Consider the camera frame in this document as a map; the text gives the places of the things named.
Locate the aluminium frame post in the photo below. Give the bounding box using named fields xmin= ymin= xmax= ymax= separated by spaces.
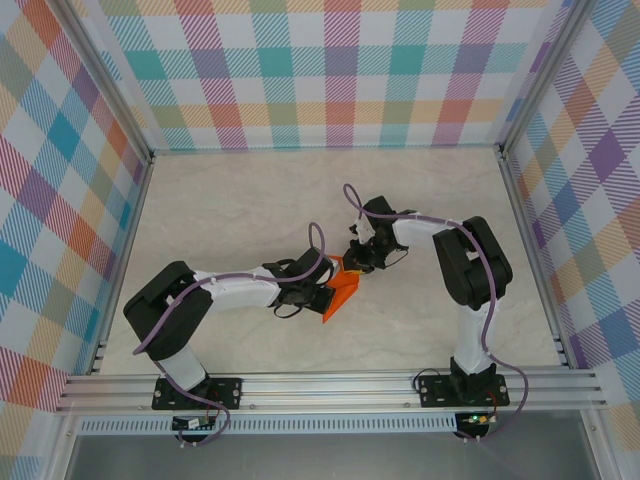
xmin=47 ymin=0 xmax=156 ymax=166
xmin=497 ymin=0 xmax=599 ymax=159

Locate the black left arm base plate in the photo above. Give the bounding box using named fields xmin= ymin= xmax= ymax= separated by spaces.
xmin=151 ymin=376 xmax=244 ymax=412

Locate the orange paper sheet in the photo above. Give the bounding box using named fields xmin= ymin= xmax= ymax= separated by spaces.
xmin=321 ymin=253 xmax=363 ymax=326

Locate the aluminium lower frame strut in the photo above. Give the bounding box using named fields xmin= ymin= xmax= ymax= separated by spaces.
xmin=44 ymin=413 xmax=84 ymax=480
xmin=581 ymin=407 xmax=619 ymax=480

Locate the small black circuit board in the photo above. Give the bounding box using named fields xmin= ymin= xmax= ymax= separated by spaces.
xmin=172 ymin=416 xmax=217 ymax=433

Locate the aluminium table side rail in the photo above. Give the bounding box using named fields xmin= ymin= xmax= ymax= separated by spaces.
xmin=498 ymin=149 xmax=572 ymax=370
xmin=87 ymin=154 xmax=156 ymax=376

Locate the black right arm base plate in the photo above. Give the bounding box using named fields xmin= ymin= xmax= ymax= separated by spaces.
xmin=416 ymin=372 xmax=510 ymax=409

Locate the slotted grey cable duct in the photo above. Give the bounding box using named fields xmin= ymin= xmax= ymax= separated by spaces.
xmin=77 ymin=416 xmax=459 ymax=435

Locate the long aluminium mounting rail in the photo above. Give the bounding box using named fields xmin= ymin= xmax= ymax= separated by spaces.
xmin=54 ymin=367 xmax=609 ymax=414

